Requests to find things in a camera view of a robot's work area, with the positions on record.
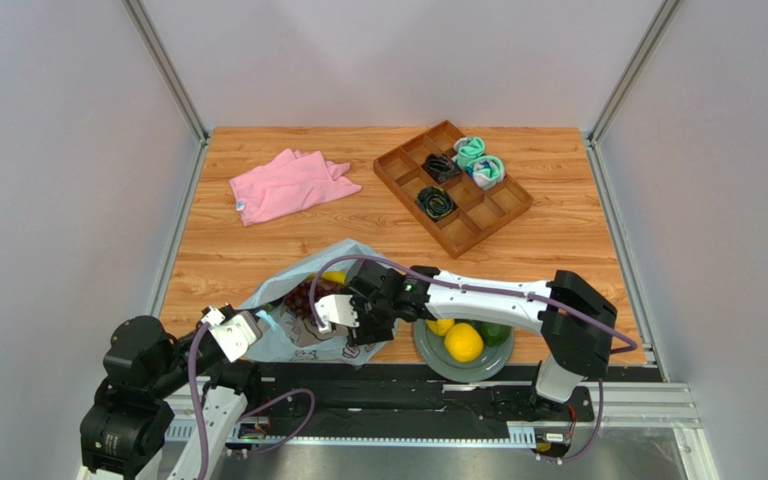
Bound black yellow rolled sock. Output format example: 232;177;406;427
415;186;457;222

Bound dark red fake grapes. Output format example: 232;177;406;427
283;280;343;322

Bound yellow fake banana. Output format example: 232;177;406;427
319;270;346;286

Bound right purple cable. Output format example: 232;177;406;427
308;254;640;465

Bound yellow fake lemon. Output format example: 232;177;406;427
443;323;484;363

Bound grey-blue round plate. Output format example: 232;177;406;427
413;322;515;383

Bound pink cloth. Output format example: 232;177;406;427
229;149;362;226

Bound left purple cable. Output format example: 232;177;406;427
187;322;317;480

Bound light blue plastic bag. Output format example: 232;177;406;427
240;239;385;366

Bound teal white rolled sock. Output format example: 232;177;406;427
464;155;506;190

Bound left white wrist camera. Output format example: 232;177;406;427
200;304;264;362

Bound yellow fake fruit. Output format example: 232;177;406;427
425;319;456;337

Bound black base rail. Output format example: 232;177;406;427
241;363;598;441

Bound dark green fake lime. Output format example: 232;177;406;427
479;322;512;347

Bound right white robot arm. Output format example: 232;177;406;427
346;256;617;403

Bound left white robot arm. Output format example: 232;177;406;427
80;316;263;479

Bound purple cable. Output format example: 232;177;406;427
187;322;317;480
308;254;640;465

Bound wooden compartment tray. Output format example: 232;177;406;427
373;120;534;259

